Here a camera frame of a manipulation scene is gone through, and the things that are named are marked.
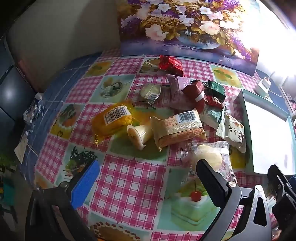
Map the clear packet with white bun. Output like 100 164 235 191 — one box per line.
180 141 238 200

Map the white paper slip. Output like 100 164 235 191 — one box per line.
14 134 29 164

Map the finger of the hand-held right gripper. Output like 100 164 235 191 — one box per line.
268 164 296 202

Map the green and silver foil packet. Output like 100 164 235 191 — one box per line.
200 108 223 129

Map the pale pudding cup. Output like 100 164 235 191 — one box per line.
127 124 153 151

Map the pink checkered tablecloth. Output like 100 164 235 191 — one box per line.
17 50 296 241

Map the pink snack packet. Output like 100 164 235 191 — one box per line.
166 75 197 110

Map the orange transparent snack packet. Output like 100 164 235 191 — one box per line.
91 104 141 146

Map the crumpled wrapper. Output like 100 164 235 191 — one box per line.
23 93 44 126

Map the floral painting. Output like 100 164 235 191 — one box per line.
117 0 262 76

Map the white socket cube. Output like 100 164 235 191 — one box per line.
255 77 271 96

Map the dark red packet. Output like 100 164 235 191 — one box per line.
183 80 207 114

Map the white box with teal edge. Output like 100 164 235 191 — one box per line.
232 89 296 174

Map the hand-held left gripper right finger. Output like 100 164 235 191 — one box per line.
196 159 271 241

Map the bright red snack packet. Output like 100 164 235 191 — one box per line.
159 55 184 77

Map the white packet with orange print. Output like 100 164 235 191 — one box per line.
216 109 247 153

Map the brown bread packet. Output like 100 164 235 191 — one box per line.
150 110 207 152

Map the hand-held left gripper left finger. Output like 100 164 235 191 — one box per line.
26 159 100 241

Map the round green cake in wrapper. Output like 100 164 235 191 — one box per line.
140 83 162 103

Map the small red candy packet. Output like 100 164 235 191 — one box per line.
205 95 224 109

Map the dark blue furniture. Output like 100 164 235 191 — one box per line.
0 35 37 144

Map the dark green snack packet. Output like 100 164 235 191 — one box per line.
207 80 226 102

